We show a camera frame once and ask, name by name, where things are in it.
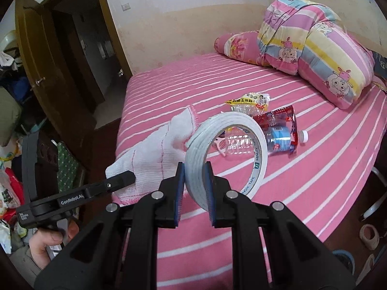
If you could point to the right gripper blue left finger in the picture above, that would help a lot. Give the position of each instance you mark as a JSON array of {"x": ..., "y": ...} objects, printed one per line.
[{"x": 179, "y": 181}]

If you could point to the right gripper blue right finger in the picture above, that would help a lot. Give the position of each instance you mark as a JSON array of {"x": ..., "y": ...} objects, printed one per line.
[{"x": 208, "y": 181}]

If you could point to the pink striped bed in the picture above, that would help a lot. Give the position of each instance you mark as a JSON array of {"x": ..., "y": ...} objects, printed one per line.
[{"x": 319, "y": 184}]

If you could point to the clear plastic water bottle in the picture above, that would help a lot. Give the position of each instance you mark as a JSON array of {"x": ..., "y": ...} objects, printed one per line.
[{"x": 234, "y": 141}]

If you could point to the colourful cartoon folded quilt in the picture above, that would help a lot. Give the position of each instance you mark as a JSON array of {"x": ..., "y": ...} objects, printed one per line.
[{"x": 305, "y": 38}]

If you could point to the red snack wrapper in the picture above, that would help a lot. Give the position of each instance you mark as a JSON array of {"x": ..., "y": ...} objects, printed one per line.
[{"x": 280, "y": 129}]

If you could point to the yellow snack wrapper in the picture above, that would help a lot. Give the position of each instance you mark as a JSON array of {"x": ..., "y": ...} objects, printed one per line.
[{"x": 251, "y": 103}]

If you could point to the brown wooden door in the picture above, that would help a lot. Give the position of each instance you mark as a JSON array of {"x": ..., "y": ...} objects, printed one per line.
[{"x": 50, "y": 78}]

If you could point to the white wall switch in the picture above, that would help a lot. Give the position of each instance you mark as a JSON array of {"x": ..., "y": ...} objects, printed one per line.
[{"x": 126, "y": 7}]

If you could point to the white cotton towel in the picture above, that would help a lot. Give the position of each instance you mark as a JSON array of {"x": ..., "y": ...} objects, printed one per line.
[{"x": 155, "y": 158}]

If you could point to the person's left hand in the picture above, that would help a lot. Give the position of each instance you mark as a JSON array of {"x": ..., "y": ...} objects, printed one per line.
[{"x": 39, "y": 242}]

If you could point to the grey jacket sleeve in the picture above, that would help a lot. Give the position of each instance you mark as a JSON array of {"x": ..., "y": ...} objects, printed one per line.
[{"x": 25, "y": 265}]

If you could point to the pink floral pillow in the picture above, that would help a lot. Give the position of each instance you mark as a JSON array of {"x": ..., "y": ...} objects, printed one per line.
[{"x": 241, "y": 46}]

